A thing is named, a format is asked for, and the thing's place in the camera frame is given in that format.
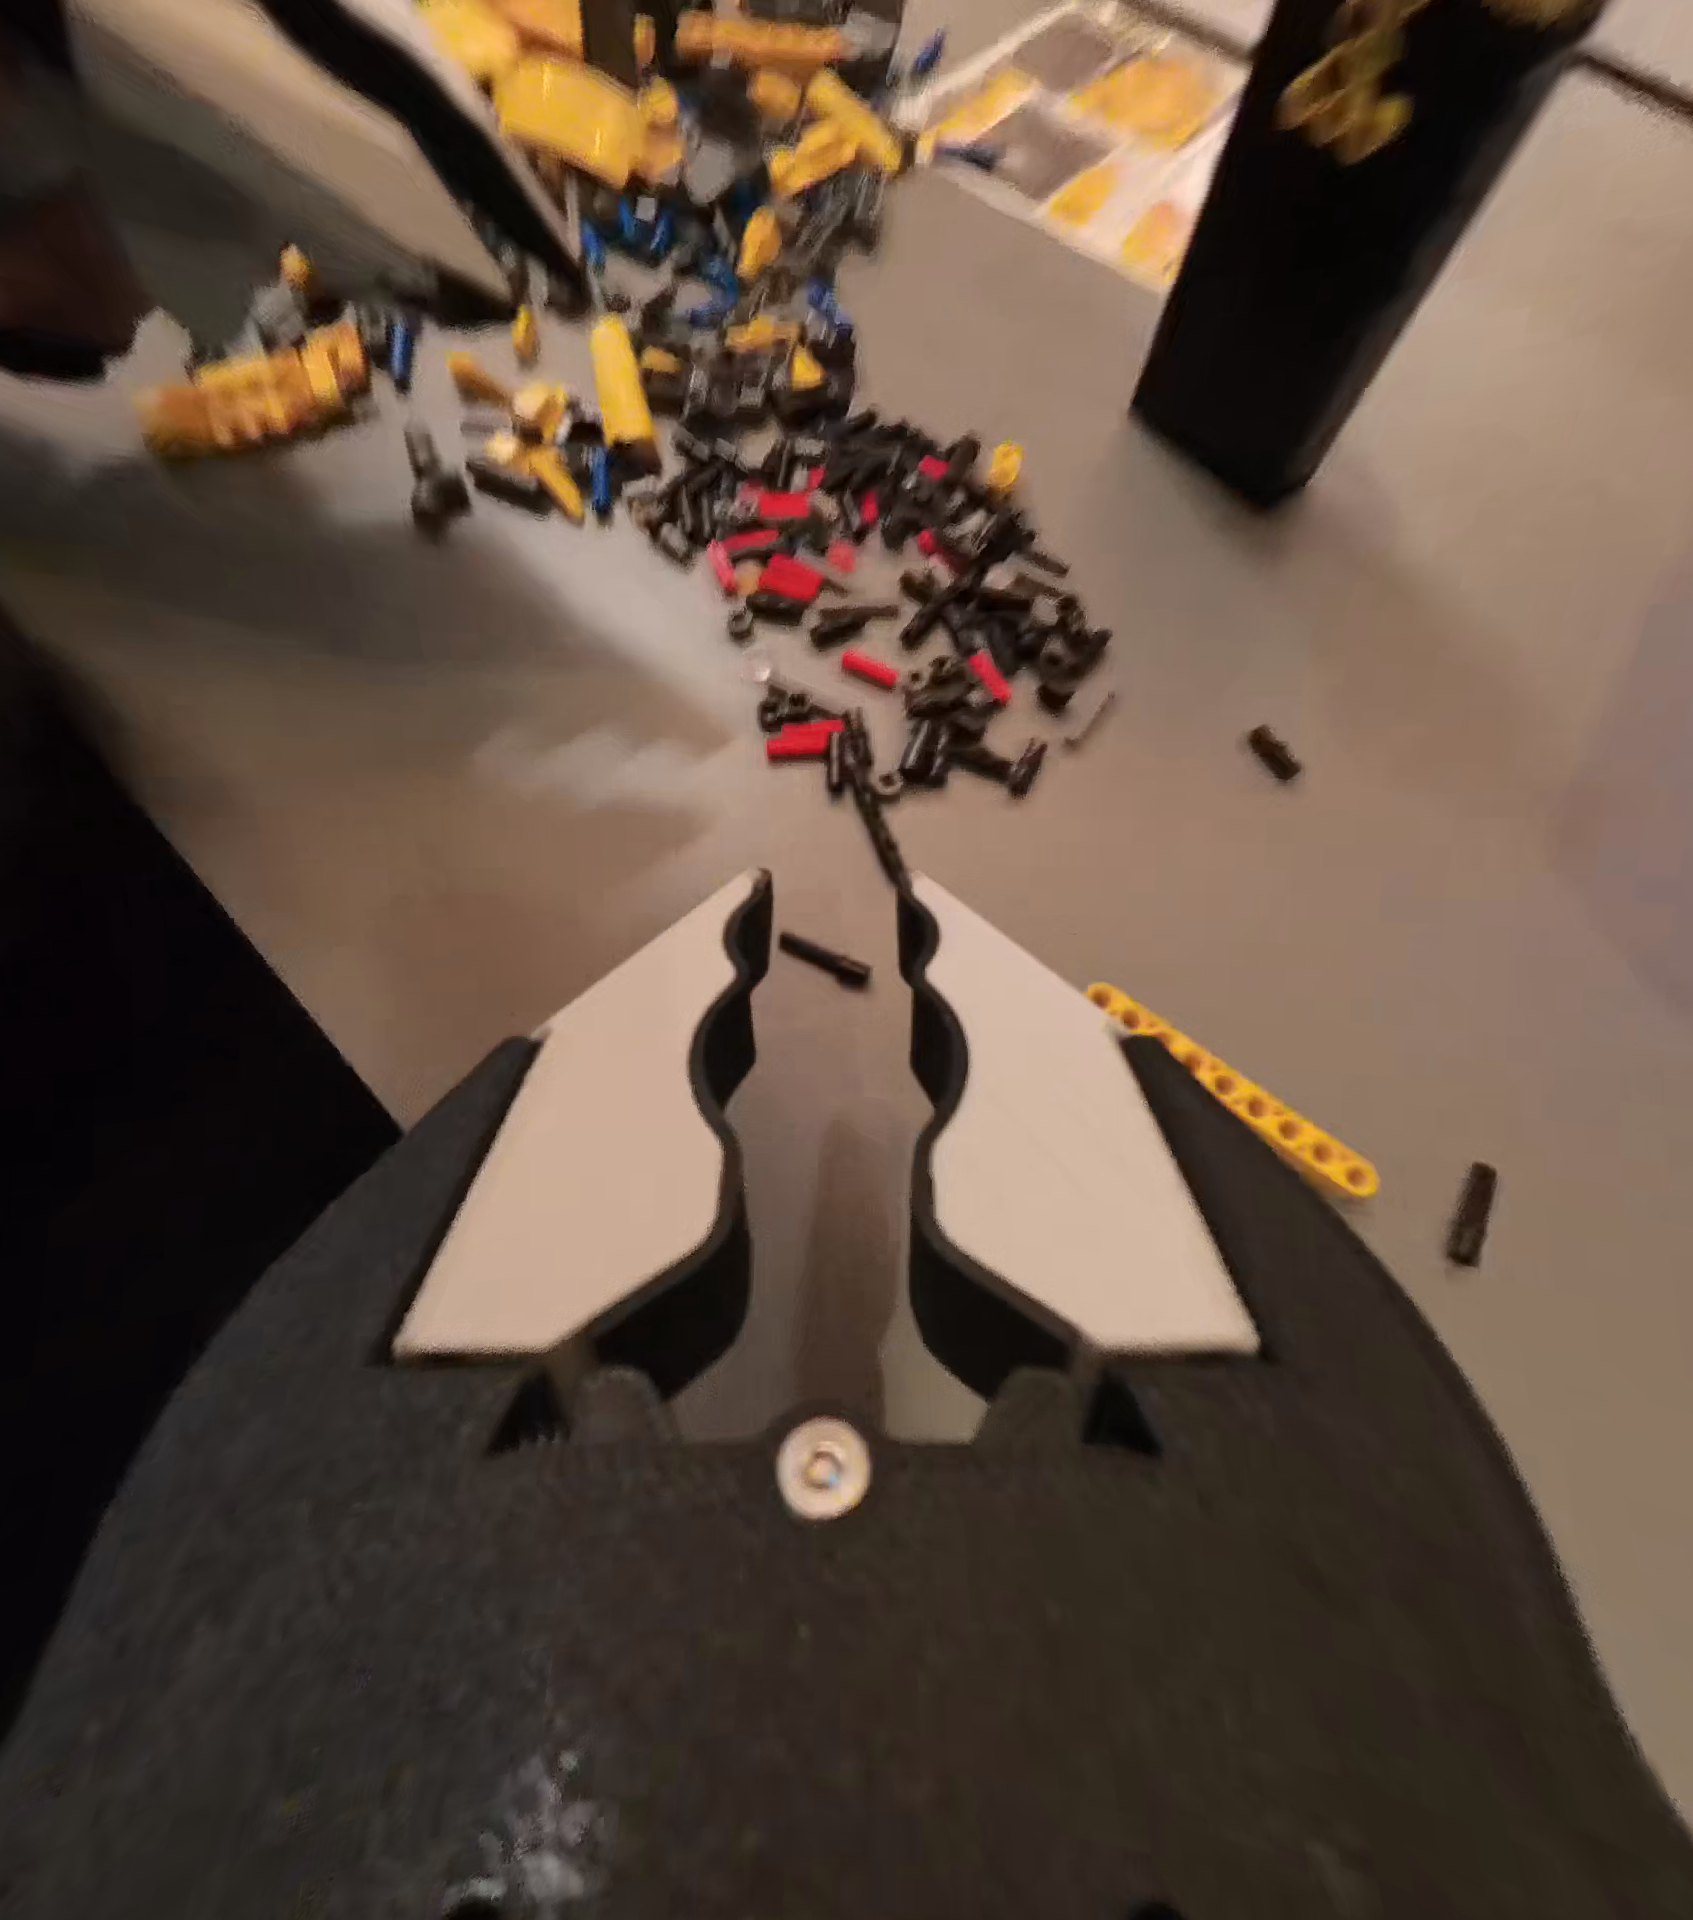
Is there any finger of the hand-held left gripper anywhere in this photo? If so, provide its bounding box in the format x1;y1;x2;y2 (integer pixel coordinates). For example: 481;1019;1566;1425
66;0;592;325

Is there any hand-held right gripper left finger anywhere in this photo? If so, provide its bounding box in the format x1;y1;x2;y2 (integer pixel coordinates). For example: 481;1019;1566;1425
390;866;775;1398

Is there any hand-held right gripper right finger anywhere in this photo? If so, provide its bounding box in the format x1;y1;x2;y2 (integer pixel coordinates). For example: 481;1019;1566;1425
901;872;1263;1400

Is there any pile of toy building pieces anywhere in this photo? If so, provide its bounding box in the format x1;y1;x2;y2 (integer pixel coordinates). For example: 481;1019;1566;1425
133;0;1126;915

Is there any long yellow toy beam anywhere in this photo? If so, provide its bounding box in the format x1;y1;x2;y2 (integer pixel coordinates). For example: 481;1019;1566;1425
1085;979;1383;1202

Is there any yellow and grey sticker sheet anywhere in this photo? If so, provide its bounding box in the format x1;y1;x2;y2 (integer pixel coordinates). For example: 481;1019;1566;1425
891;0;1260;293

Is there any black and yellow toy tower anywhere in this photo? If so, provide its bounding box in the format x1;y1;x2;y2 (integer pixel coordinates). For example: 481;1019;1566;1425
1127;0;1613;514

